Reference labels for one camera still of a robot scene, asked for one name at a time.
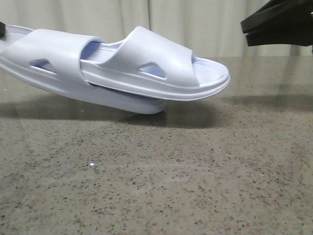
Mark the light blue slipper inserted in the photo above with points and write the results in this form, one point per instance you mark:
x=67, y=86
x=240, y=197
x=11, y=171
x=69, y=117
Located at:
x=148, y=64

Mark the light blue slipper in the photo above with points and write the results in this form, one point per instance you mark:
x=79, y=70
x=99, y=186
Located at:
x=51, y=60

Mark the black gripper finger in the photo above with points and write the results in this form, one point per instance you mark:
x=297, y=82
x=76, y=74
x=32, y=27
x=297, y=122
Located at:
x=2, y=29
x=298, y=33
x=278, y=13

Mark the pale green curtain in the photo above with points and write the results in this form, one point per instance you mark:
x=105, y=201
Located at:
x=211, y=28

